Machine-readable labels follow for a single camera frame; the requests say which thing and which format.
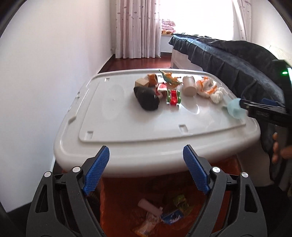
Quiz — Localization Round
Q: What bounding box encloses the light blue trash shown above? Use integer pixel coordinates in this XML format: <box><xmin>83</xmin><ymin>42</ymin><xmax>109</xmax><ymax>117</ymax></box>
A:
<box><xmin>222</xmin><ymin>98</ymin><xmax>247</xmax><ymax>120</ymax></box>

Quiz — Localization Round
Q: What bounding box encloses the white tissue wad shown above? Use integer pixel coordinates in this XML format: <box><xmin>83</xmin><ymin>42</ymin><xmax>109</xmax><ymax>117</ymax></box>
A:
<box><xmin>210</xmin><ymin>87</ymin><xmax>226</xmax><ymax>104</ymax></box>

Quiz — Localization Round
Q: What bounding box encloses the orange white plastic wrapper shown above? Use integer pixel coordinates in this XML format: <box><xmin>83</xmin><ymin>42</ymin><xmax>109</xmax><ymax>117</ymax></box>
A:
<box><xmin>195</xmin><ymin>76</ymin><xmax>218</xmax><ymax>98</ymax></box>

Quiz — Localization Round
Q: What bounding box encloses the white paper cup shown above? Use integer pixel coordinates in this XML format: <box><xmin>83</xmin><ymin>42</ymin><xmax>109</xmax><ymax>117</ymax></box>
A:
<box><xmin>183</xmin><ymin>76</ymin><xmax>197</xmax><ymax>97</ymax></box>

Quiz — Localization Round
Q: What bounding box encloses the red white snack wrapper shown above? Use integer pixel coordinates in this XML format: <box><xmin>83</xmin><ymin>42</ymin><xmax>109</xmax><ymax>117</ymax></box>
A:
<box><xmin>155</xmin><ymin>82</ymin><xmax>168</xmax><ymax>99</ymax></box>

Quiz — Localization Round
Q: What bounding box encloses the orange paper cup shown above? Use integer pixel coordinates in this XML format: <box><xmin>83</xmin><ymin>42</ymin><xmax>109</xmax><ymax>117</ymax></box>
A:
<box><xmin>147</xmin><ymin>74</ymin><xmax>158</xmax><ymax>87</ymax></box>

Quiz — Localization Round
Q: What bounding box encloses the black bag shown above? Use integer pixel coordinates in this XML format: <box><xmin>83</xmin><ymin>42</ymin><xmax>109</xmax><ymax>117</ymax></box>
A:
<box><xmin>133</xmin><ymin>86</ymin><xmax>160</xmax><ymax>111</ymax></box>

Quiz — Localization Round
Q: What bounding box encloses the small brown cardboard box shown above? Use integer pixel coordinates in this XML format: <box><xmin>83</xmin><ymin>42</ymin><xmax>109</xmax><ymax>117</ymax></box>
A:
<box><xmin>135</xmin><ymin>78</ymin><xmax>149</xmax><ymax>87</ymax></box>

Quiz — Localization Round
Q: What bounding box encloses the orange trash bag bin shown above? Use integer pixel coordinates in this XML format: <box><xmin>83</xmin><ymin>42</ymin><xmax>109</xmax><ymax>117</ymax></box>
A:
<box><xmin>95</xmin><ymin>156</ymin><xmax>243</xmax><ymax>237</ymax></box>

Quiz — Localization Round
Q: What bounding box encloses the right hand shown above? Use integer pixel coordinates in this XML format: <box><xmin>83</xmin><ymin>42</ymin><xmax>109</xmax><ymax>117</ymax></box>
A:
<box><xmin>272</xmin><ymin>132</ymin><xmax>292</xmax><ymax>164</ymax></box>

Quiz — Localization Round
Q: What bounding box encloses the red green toy car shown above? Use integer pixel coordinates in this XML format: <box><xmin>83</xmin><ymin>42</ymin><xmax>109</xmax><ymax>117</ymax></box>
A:
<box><xmin>166</xmin><ymin>90</ymin><xmax>181</xmax><ymax>106</ymax></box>

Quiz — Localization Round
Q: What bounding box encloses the green yellow wrapper in bin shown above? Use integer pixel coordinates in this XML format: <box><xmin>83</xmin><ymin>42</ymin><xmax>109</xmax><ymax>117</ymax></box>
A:
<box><xmin>173</xmin><ymin>195</ymin><xmax>193</xmax><ymax>216</ymax></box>

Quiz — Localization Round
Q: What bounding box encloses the orange green dinosaur toy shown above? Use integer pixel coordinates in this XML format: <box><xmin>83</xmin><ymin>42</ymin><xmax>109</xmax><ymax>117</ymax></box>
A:
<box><xmin>159</xmin><ymin>70</ymin><xmax>183</xmax><ymax>89</ymax></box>

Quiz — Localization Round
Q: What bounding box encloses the blue snack packet in bin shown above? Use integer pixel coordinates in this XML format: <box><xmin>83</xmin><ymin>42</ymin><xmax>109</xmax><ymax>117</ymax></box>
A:
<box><xmin>161</xmin><ymin>209</ymin><xmax>184</xmax><ymax>225</ymax></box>

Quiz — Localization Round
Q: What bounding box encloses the pink patterned right curtain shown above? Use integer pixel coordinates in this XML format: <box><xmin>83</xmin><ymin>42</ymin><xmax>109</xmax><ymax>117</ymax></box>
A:
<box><xmin>232</xmin><ymin>0</ymin><xmax>252</xmax><ymax>41</ymax></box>

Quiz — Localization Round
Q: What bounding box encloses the pink patterned curtain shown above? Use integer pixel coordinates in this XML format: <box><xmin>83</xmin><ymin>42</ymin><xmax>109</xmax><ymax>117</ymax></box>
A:
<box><xmin>115</xmin><ymin>0</ymin><xmax>162</xmax><ymax>59</ymax></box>
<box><xmin>232</xmin><ymin>0</ymin><xmax>252</xmax><ymax>41</ymax></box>

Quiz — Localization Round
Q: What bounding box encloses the orange snack packet in bin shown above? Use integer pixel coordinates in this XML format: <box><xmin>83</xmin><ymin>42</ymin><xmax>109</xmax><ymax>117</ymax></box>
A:
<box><xmin>134</xmin><ymin>212</ymin><xmax>161</xmax><ymax>237</ymax></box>

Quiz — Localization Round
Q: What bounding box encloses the pink white tube in bin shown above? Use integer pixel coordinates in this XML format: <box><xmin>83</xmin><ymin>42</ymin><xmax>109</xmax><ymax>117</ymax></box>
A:
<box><xmin>138</xmin><ymin>199</ymin><xmax>163</xmax><ymax>216</ymax></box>

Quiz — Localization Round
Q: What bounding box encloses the folded pink quilt stack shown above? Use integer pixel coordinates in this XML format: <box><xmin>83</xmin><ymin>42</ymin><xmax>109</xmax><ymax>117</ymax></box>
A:
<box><xmin>161</xmin><ymin>19</ymin><xmax>176</xmax><ymax>35</ymax></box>

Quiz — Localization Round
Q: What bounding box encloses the pink patterned left curtain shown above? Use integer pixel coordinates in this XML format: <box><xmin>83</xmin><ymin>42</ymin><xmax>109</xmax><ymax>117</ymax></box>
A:
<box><xmin>115</xmin><ymin>0</ymin><xmax>162</xmax><ymax>59</ymax></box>

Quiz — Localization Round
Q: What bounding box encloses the white bed frame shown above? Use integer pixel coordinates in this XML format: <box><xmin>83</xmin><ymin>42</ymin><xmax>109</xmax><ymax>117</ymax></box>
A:
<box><xmin>171</xmin><ymin>49</ymin><xmax>203</xmax><ymax>71</ymax></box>

